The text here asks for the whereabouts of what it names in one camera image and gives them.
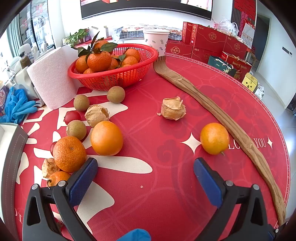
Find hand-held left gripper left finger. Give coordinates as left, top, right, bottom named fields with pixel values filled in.
left=22, top=158, right=99, bottom=241

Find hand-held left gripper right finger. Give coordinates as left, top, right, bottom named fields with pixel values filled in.
left=194, top=158, right=275, bottom=241

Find small stemmed tangerine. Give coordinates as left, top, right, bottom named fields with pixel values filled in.
left=47, top=171, right=71, bottom=187

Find large bumpy tangerine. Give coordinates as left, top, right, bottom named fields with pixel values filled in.
left=53, top=136, right=87, bottom=173

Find brown husk physalis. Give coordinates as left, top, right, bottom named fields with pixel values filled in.
left=157, top=96, right=186, bottom=121
left=42, top=158, right=60, bottom=178
left=84, top=104, right=110, bottom=128

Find smooth orange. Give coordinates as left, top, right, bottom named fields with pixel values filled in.
left=200, top=122, right=230, bottom=156
left=91, top=121, right=124, bottom=156

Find brown longan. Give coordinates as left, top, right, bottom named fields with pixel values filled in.
left=66, top=120, right=87, bottom=141
left=107, top=86, right=126, bottom=103
left=73, top=94, right=90, bottom=112

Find grey tray with white lining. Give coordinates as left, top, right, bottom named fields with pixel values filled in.
left=0, top=123, right=28, bottom=234

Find person's left hand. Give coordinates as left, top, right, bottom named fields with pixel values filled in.
left=118, top=228, right=152, bottom=241

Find bundle of blue gloves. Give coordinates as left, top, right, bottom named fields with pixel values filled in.
left=0, top=88, right=40, bottom=124

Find white printed carton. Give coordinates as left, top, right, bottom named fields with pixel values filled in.
left=254, top=82, right=265, bottom=100

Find red plastic basket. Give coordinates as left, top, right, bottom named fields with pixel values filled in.
left=68, top=44, right=159, bottom=92

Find white paper towel roll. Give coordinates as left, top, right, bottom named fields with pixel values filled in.
left=26, top=45, right=80, bottom=110

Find yellow carton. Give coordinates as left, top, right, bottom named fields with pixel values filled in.
left=242, top=72, right=258, bottom=91

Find dark green gift bag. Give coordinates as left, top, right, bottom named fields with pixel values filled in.
left=207, top=56, right=237, bottom=76

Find white plastic jug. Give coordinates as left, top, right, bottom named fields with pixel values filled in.
left=14, top=66, right=38, bottom=100

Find red apple gift box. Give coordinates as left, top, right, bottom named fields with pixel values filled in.
left=221, top=51, right=253, bottom=82

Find pile of leafy tangerines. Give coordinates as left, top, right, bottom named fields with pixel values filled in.
left=75, top=32, right=141, bottom=75

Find brown bottle with black cap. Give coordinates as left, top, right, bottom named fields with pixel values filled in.
left=19, top=51, right=31, bottom=69

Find white ceramic pot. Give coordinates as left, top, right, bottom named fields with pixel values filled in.
left=20, top=43, right=31, bottom=56

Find green potted plant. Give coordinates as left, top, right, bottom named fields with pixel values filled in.
left=63, top=28, right=92, bottom=45

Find leaf print paper cup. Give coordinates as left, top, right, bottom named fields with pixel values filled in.
left=143, top=29, right=171, bottom=57

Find small white carton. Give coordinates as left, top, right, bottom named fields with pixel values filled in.
left=91, top=25, right=111, bottom=39

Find white desk calendar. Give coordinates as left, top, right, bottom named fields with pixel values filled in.
left=240, top=22, right=255, bottom=47

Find blue plaid cloth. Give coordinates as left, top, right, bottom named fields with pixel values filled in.
left=112, top=26, right=183, bottom=42

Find clear cellophane gift bag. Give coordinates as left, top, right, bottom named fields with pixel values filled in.
left=211, top=16, right=238, bottom=36

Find glass door cabinet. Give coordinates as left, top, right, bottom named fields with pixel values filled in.
left=17, top=0, right=56, bottom=50

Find red papercut wall panel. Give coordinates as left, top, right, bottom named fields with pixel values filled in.
left=231, top=0, right=257, bottom=30

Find wall television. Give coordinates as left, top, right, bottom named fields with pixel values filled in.
left=80, top=0, right=213, bottom=20

